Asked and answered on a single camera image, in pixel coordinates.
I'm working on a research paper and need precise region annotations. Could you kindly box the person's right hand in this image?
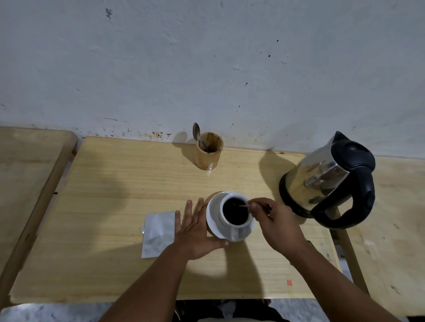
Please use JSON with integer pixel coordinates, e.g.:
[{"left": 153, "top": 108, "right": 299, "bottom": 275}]
[{"left": 247, "top": 197, "right": 308, "bottom": 258}]

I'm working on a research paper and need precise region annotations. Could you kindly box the person's left hand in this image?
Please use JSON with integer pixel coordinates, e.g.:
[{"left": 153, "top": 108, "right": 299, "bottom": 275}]
[{"left": 173, "top": 198, "right": 230, "bottom": 261}]

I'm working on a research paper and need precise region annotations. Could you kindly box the white saucer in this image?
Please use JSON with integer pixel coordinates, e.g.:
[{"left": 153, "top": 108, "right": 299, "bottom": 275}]
[{"left": 205, "top": 191, "right": 257, "bottom": 242}]

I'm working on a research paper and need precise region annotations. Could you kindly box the silver foil sachet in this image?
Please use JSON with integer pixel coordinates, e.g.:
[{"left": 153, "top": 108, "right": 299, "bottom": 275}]
[{"left": 140, "top": 211, "right": 177, "bottom": 259}]

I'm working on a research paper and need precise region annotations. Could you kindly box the white coffee cup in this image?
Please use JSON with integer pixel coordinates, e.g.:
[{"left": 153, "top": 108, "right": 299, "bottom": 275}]
[{"left": 219, "top": 192, "right": 255, "bottom": 242}]

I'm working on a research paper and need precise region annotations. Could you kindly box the long metal spoon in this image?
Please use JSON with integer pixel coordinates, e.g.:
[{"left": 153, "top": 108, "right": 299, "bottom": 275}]
[{"left": 237, "top": 203, "right": 273, "bottom": 215}]

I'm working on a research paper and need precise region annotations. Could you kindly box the black coffee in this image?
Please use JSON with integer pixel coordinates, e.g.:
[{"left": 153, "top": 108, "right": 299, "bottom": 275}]
[{"left": 222, "top": 197, "right": 250, "bottom": 226}]

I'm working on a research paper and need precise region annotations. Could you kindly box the steel kettle black handle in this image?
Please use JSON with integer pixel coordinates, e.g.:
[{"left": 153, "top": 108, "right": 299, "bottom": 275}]
[{"left": 278, "top": 131, "right": 376, "bottom": 230}]

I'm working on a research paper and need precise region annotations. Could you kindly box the person's right forearm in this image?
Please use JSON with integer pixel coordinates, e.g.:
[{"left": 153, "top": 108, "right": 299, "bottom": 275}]
[{"left": 289, "top": 238, "right": 399, "bottom": 322}]

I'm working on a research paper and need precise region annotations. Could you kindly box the person's left forearm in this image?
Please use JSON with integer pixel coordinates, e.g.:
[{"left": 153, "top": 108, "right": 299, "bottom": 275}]
[{"left": 99, "top": 244, "right": 192, "bottom": 322}]

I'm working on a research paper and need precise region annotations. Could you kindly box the wooden spoon holder cup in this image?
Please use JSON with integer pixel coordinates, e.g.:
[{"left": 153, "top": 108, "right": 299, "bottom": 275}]
[{"left": 194, "top": 132, "right": 224, "bottom": 171}]

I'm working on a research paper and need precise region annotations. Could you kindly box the light wooden table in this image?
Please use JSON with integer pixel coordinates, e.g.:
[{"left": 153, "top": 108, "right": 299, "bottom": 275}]
[{"left": 10, "top": 136, "right": 343, "bottom": 305}]

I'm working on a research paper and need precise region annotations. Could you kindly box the short metal spoon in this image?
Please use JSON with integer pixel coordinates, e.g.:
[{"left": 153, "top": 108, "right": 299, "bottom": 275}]
[{"left": 193, "top": 122, "right": 208, "bottom": 152}]

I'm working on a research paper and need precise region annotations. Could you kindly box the pale scuffed wooden table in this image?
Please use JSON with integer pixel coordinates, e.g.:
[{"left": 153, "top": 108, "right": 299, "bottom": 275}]
[{"left": 332, "top": 156, "right": 425, "bottom": 318}]

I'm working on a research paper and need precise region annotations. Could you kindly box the worn stained wooden table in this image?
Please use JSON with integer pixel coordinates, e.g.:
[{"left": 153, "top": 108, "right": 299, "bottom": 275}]
[{"left": 0, "top": 127, "right": 78, "bottom": 307}]

